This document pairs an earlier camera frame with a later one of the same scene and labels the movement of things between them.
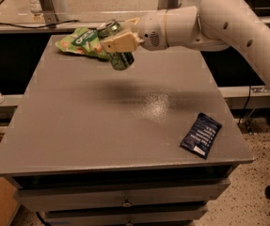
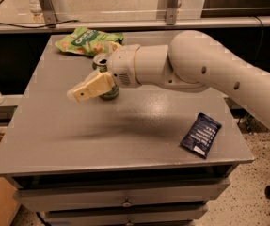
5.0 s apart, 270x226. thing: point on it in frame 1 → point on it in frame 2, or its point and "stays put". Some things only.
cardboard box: x=0 y=201 stays put
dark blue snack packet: x=201 y=135 stays put
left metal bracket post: x=47 y=5 stays put
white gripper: x=151 y=31 → x=122 y=65
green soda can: x=119 y=60 → x=100 y=63
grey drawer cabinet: x=90 y=145 stays put
